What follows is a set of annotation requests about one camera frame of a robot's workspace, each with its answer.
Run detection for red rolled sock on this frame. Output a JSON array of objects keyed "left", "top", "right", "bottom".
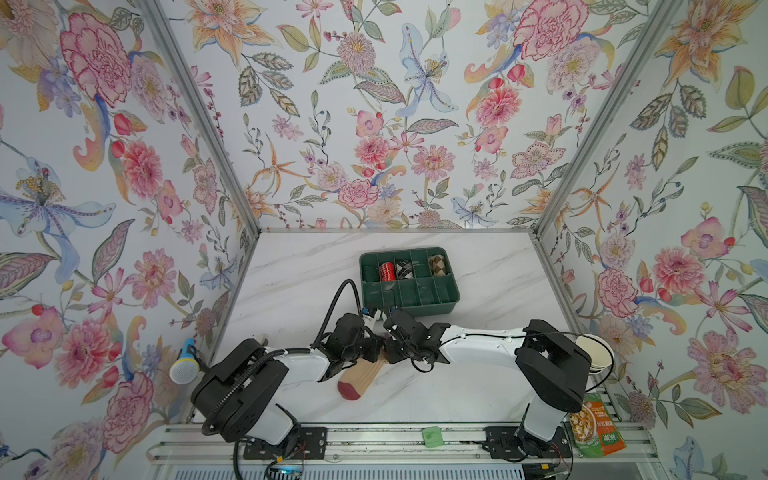
[{"left": 379, "top": 262, "right": 397, "bottom": 282}]

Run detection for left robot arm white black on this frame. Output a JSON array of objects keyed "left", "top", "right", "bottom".
[{"left": 191, "top": 314, "right": 384, "bottom": 447}]

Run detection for blue white toy microphone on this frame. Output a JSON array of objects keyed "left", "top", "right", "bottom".
[{"left": 168, "top": 338, "right": 200, "bottom": 385}]

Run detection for left black corrugated cable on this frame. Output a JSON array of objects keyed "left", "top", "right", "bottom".
[{"left": 200, "top": 278, "right": 364, "bottom": 436}]

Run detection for brown checkered rolled sock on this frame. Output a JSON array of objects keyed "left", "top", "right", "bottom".
[{"left": 428, "top": 254, "right": 448, "bottom": 277}]

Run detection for black white argyle rolled sock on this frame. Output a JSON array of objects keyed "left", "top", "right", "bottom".
[{"left": 395, "top": 259, "right": 414, "bottom": 280}]

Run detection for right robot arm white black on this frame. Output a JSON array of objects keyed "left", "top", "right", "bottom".
[{"left": 383, "top": 310, "right": 592, "bottom": 442}]

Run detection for stacked paper cups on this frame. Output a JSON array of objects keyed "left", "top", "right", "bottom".
[{"left": 576, "top": 334, "right": 614, "bottom": 375}]

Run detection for striped tan maroon purple sock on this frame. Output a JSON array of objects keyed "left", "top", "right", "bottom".
[{"left": 337, "top": 353, "right": 387, "bottom": 401}]

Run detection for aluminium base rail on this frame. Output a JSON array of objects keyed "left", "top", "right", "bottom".
[{"left": 146, "top": 421, "right": 661, "bottom": 466}]

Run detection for green snack packet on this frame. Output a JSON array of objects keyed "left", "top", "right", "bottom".
[{"left": 569, "top": 394, "right": 626, "bottom": 458}]

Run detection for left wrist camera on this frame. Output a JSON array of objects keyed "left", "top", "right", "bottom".
[{"left": 361, "top": 307, "right": 386, "bottom": 330}]

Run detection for green divided organizer tray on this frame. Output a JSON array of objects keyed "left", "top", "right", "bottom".
[{"left": 358, "top": 247, "right": 461, "bottom": 317}]

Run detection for green sticky tag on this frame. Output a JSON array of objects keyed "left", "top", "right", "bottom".
[{"left": 422, "top": 426, "right": 445, "bottom": 449}]

